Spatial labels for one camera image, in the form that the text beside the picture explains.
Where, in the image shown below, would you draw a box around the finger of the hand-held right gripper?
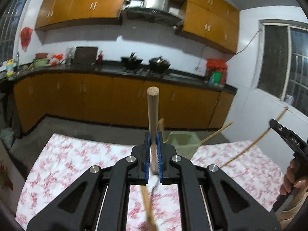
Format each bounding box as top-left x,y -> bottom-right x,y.
269,119 -> 308,151

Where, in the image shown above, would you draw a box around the orange base cabinets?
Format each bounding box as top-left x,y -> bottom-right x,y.
13,73 -> 235,134

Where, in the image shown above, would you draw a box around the red hanging plastic bag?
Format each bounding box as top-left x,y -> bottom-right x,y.
20,28 -> 33,52

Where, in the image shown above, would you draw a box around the black kitchen countertop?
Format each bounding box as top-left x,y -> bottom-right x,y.
0,61 -> 238,95

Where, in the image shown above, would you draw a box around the dark cutting board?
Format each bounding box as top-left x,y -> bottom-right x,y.
73,46 -> 99,65

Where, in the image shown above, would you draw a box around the person's right forearm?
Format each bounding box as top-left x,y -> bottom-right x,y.
277,192 -> 308,225

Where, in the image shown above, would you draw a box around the clear plastic bag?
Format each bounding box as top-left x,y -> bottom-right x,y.
65,46 -> 75,64

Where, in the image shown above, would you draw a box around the steel range hood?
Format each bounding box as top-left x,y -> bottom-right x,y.
119,0 -> 185,27

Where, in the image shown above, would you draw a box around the dark hanging cloth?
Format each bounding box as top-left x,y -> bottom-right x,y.
5,94 -> 22,137

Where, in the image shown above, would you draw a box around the large red plastic bag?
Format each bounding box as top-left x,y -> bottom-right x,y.
206,58 -> 228,85

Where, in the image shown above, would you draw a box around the black wok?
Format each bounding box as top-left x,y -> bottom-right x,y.
121,52 -> 143,69
149,56 -> 172,72

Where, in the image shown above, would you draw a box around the orange wall cabinet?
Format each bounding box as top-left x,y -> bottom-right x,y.
175,0 -> 240,54
35,0 -> 130,31

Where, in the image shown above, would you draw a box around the red floral tablecloth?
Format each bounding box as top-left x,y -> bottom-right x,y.
16,133 -> 285,231

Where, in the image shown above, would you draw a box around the gas stove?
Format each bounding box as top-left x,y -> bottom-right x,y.
123,67 -> 164,76

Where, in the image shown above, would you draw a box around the person's right hand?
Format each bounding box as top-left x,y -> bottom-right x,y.
280,158 -> 308,196

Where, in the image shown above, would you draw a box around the wall cable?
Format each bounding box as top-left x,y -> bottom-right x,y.
196,29 -> 263,71

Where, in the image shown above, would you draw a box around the green basin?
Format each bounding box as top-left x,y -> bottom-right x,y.
33,58 -> 50,68

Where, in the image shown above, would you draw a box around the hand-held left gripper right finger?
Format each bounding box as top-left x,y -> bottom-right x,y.
156,131 -> 282,231

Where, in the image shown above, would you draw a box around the barred window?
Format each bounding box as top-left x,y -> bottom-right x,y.
0,0 -> 34,64
251,19 -> 308,117

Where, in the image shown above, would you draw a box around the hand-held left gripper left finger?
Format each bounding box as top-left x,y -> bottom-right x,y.
26,132 -> 151,231

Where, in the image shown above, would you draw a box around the orange white plastic bag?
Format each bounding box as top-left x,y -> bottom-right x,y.
49,54 -> 64,66

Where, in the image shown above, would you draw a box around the green bottle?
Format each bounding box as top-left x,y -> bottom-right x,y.
208,71 -> 223,87

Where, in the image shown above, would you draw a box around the yellow detergent bottle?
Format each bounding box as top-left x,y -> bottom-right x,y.
6,59 -> 15,77

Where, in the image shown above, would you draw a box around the white sack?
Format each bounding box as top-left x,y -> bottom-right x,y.
0,127 -> 15,150

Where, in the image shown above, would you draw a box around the pale green utensil holder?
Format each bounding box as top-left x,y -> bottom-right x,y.
167,131 -> 201,160

